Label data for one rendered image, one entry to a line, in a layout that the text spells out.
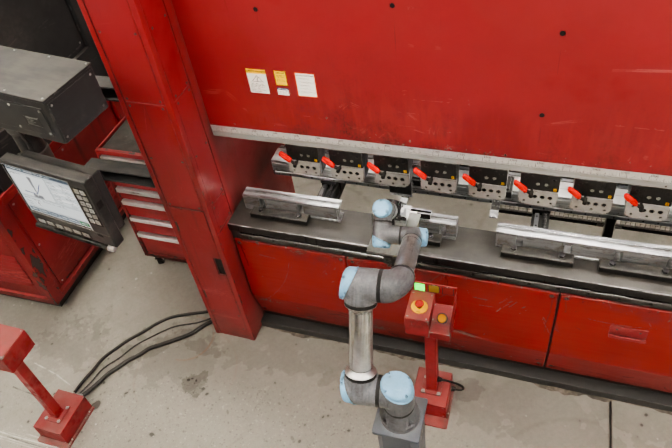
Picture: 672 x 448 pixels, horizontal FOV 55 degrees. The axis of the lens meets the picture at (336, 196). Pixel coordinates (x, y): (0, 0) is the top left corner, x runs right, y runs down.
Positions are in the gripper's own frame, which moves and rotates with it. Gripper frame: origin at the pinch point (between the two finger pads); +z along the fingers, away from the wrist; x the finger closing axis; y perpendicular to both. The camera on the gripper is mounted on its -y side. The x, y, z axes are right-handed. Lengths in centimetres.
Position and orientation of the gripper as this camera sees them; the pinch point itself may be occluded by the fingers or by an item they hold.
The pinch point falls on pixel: (397, 219)
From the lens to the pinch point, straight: 287.2
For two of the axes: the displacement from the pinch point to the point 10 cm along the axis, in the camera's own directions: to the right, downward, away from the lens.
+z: 2.8, 1.0, 9.5
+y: 1.6, -9.9, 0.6
